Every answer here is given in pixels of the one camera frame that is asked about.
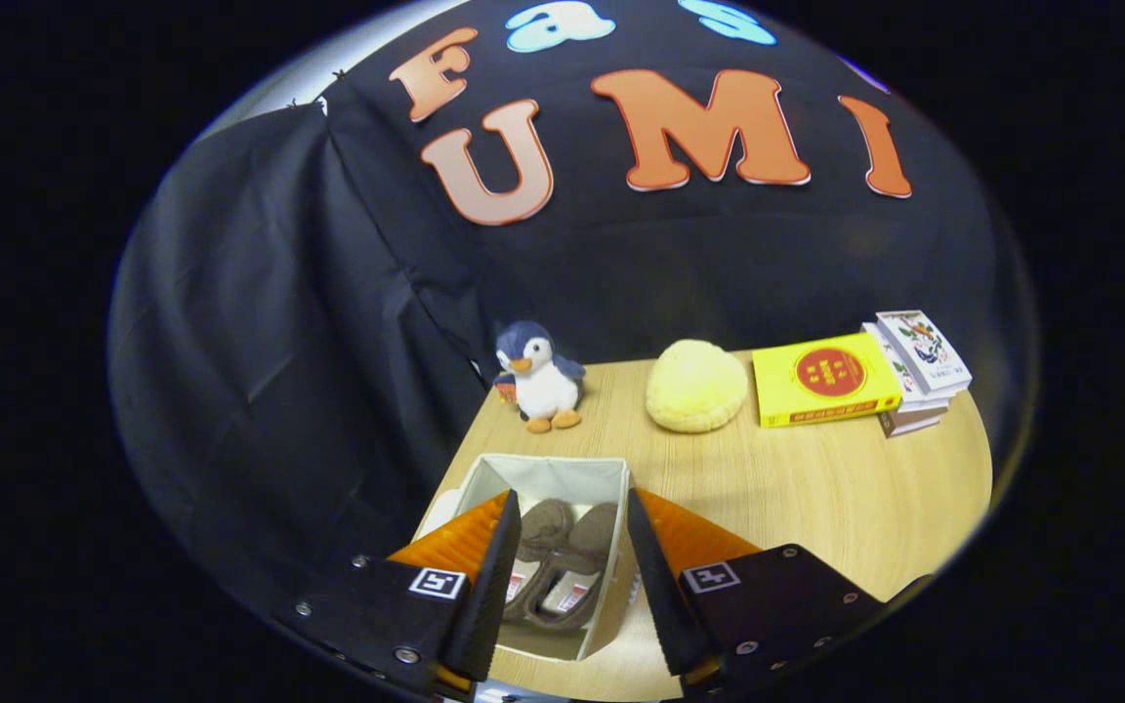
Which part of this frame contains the brown-spined book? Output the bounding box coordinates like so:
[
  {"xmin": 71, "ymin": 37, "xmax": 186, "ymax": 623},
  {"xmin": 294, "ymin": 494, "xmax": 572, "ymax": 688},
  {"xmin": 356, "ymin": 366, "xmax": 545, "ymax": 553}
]
[{"xmin": 877, "ymin": 406, "xmax": 951, "ymax": 438}]

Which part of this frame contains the cream fabric storage box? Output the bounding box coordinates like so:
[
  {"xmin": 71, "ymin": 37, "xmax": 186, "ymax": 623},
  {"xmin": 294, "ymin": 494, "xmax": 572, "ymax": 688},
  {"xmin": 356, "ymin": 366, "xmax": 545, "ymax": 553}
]
[{"xmin": 415, "ymin": 453, "xmax": 644, "ymax": 664}]

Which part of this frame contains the brown fuzzy shoe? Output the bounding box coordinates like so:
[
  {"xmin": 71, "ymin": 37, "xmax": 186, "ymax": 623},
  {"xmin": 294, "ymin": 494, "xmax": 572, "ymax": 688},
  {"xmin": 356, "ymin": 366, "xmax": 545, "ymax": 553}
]
[
  {"xmin": 534, "ymin": 502, "xmax": 623, "ymax": 632},
  {"xmin": 503, "ymin": 499, "xmax": 576, "ymax": 627}
]

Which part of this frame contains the yellow round plush cushion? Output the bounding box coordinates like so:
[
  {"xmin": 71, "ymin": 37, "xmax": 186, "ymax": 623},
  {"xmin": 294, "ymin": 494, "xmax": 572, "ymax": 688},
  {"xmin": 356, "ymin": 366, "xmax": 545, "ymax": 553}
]
[{"xmin": 645, "ymin": 338, "xmax": 750, "ymax": 434}]

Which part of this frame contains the yellow book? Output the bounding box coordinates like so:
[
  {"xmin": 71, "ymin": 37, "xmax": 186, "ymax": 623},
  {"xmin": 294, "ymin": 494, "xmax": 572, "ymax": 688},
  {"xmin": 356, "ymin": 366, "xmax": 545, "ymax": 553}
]
[{"xmin": 751, "ymin": 332, "xmax": 904, "ymax": 430}]

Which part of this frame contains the penguin plush toy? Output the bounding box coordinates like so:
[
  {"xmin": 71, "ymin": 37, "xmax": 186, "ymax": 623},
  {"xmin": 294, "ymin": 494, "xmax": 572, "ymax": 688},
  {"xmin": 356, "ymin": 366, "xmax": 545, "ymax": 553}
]
[{"xmin": 493, "ymin": 320, "xmax": 588, "ymax": 435}]

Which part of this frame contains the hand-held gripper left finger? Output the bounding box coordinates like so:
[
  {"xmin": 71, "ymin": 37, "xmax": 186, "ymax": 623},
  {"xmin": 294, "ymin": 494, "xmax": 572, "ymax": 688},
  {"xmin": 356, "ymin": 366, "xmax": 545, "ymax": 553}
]
[{"xmin": 274, "ymin": 490, "xmax": 523, "ymax": 700}]

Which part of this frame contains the black backdrop cloth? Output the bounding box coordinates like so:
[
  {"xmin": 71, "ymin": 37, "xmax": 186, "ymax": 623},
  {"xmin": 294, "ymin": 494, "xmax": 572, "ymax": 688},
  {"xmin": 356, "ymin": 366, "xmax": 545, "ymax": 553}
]
[{"xmin": 108, "ymin": 0, "xmax": 1029, "ymax": 631}]

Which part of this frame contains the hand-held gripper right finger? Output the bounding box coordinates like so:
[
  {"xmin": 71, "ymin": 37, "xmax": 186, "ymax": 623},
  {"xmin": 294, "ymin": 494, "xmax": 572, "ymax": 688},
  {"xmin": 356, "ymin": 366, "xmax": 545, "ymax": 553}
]
[{"xmin": 626, "ymin": 488, "xmax": 901, "ymax": 700}]

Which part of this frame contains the white bird-print book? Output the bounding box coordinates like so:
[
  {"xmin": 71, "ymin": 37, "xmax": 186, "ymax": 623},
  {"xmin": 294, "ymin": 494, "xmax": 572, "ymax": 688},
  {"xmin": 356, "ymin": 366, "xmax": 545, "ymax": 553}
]
[{"xmin": 876, "ymin": 310, "xmax": 974, "ymax": 395}]

